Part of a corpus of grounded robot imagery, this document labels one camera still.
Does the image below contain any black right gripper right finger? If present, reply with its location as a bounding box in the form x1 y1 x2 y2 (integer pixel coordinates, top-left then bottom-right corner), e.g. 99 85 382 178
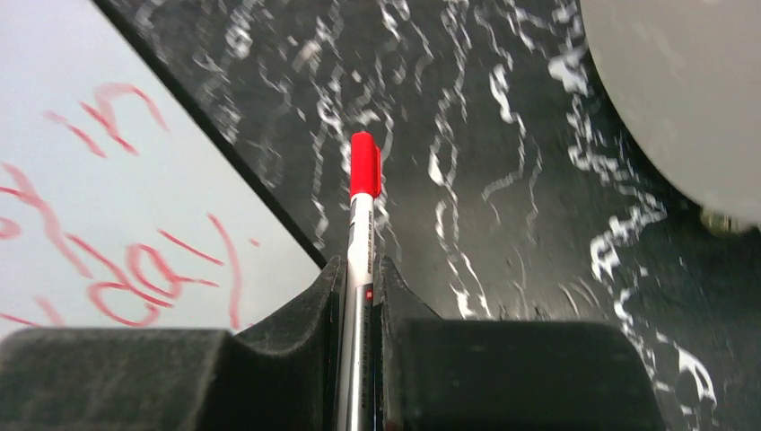
373 256 667 430

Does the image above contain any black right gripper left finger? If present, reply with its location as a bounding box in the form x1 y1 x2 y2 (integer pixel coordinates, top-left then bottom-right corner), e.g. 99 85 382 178
1 257 346 430

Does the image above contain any white marker pen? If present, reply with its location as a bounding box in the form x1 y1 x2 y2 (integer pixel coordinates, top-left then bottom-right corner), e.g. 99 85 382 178
336 193 374 430

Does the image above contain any red marker cap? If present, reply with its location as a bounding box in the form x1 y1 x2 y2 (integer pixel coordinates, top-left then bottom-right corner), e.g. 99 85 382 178
349 131 382 198

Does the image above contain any small white whiteboard black frame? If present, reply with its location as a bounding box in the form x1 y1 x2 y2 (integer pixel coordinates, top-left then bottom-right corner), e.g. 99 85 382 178
1 1 319 334

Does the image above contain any white cylindrical drum red rim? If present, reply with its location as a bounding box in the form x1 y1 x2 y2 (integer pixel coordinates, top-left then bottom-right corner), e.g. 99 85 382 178
580 1 760 234

